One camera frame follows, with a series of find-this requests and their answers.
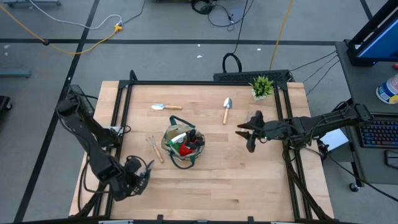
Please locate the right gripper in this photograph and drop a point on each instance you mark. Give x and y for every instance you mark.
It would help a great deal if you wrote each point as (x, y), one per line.
(273, 130)

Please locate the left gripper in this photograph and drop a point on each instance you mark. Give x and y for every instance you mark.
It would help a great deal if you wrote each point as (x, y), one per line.
(129, 180)

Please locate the red and black garden glove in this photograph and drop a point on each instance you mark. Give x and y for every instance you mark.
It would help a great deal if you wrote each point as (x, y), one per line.
(186, 151)

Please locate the cream and green gardening bag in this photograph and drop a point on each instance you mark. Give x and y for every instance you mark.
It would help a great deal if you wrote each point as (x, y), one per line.
(169, 133)

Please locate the green and white spray bottle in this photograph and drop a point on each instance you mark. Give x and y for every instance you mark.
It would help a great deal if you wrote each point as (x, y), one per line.
(178, 138)

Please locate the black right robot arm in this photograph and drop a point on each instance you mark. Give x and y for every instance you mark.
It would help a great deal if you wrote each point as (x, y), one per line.
(326, 123)

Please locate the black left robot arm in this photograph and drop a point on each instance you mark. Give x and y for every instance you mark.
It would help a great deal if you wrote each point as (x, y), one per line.
(93, 140)

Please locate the green plant in white pot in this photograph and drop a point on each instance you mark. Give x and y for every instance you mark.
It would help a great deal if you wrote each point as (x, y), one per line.
(262, 86)

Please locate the white paper sheet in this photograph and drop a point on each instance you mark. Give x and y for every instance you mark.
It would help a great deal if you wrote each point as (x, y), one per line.
(335, 140)

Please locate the black mesh controller box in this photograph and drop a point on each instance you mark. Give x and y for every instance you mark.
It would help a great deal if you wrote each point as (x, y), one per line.
(79, 91)

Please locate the grey side desk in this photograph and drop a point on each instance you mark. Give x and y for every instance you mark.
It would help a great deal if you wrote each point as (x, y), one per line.
(357, 87)

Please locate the backlit black keyboard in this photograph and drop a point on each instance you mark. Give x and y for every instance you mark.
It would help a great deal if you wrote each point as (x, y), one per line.
(377, 133)

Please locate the white container with blue label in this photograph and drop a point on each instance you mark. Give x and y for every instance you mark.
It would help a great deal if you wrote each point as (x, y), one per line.
(387, 91)

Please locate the black computer monitor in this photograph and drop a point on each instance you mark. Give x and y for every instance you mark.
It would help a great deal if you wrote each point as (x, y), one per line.
(382, 40)

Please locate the grey metal floor bar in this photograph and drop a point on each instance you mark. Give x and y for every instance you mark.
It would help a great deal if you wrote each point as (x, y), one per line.
(15, 73)

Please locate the grey metal floor frame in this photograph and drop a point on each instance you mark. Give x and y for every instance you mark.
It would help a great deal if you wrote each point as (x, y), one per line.
(31, 3)

